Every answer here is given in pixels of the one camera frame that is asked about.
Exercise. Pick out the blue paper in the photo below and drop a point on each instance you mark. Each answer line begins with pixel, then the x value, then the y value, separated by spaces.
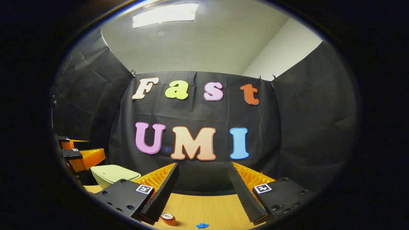
pixel 202 226

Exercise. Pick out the red pop can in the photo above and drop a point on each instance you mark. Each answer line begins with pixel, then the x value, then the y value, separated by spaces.
pixel 168 219

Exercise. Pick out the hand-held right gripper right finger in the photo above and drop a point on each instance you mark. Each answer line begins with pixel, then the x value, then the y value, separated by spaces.
pixel 244 195

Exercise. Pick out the ceiling light panel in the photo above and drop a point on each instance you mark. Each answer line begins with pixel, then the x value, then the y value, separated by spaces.
pixel 166 14

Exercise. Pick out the green desktop garbage bin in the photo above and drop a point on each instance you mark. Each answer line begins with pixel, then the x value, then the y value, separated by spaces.
pixel 111 174

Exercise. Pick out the black backdrop cloth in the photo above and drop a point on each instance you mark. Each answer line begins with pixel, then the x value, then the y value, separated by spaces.
pixel 191 111

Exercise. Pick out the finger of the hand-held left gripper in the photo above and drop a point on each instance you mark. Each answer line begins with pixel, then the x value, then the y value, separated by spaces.
pixel 86 159
pixel 68 144

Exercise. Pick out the wooden desktop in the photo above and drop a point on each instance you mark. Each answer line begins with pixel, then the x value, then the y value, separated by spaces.
pixel 204 207

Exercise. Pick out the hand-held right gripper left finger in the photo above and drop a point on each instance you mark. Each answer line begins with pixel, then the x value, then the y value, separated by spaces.
pixel 163 195

